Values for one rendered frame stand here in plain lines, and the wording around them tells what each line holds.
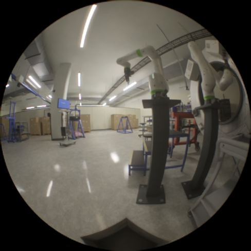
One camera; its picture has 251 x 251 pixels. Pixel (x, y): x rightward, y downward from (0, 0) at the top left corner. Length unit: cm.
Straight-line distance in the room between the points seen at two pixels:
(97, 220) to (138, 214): 35
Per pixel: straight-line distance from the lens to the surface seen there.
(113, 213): 86
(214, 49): 131
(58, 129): 421
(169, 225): 86
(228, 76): 89
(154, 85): 62
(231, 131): 118
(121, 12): 348
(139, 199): 92
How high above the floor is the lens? 79
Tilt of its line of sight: 3 degrees down
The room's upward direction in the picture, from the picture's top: 1 degrees counter-clockwise
